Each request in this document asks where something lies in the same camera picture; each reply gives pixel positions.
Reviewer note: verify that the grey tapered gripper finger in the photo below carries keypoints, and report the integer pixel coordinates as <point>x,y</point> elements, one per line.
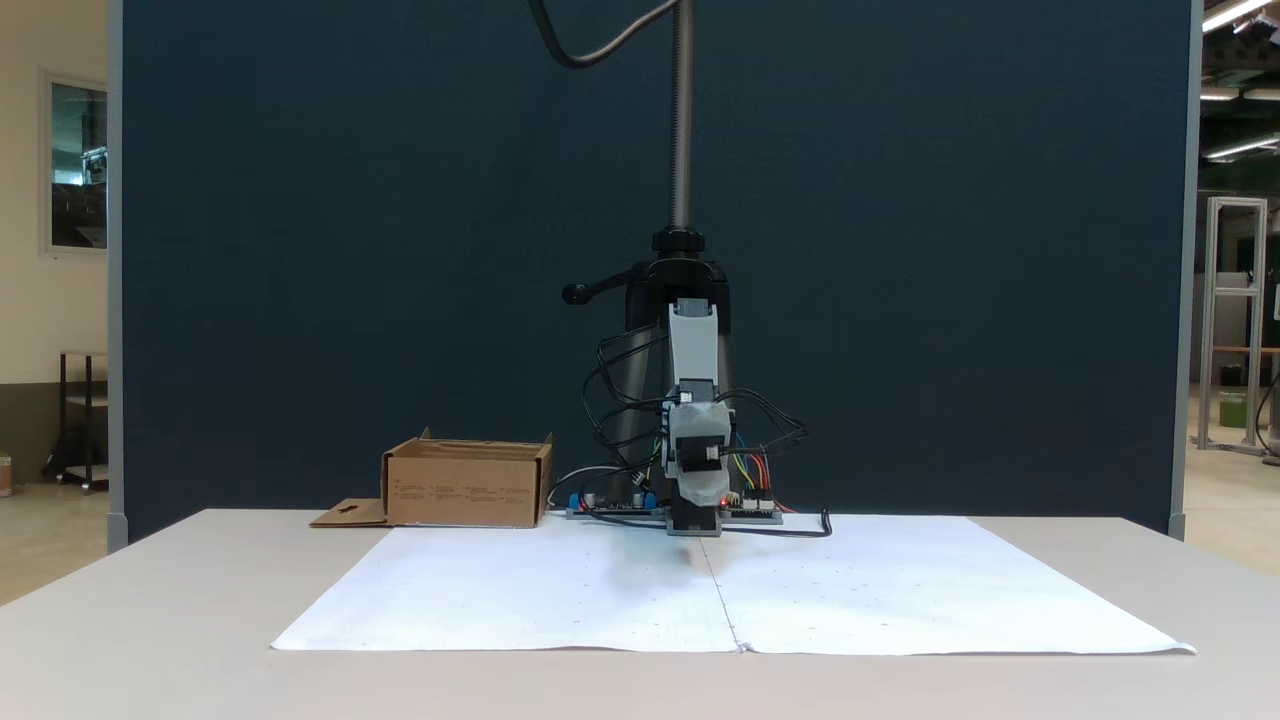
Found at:
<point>708,490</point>

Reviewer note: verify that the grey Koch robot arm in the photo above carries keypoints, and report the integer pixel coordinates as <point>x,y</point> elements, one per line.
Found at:
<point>692,345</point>

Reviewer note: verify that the green bin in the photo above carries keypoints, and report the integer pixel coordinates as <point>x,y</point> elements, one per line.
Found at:
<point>1232,410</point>

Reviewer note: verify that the circuit board with blue parts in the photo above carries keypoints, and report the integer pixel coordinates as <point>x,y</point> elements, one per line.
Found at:
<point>610,510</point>

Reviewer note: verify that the white paper sheet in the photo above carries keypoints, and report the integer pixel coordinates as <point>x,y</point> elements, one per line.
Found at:
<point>930,590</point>
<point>520,590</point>

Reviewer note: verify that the brown cardboard box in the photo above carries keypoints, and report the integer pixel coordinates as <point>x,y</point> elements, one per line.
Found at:
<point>460,490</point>

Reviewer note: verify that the black tripod with metal pole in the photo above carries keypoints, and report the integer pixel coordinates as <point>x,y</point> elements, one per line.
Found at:
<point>681,120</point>

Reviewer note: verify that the dark blue partition panel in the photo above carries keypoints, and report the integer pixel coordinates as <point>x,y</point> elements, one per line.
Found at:
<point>300,250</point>

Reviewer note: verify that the dark shelf cart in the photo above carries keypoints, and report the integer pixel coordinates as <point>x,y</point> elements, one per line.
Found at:
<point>85,400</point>

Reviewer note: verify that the ceiling light strip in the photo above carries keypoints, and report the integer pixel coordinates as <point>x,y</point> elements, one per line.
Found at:
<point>1240,148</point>
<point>1235,12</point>
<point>1218,93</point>

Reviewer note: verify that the aluminium profile frame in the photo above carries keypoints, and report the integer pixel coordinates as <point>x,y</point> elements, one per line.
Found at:
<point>1235,290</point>

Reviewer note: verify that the wall window with frame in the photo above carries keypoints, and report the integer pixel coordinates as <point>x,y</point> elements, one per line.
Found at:
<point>78,165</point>

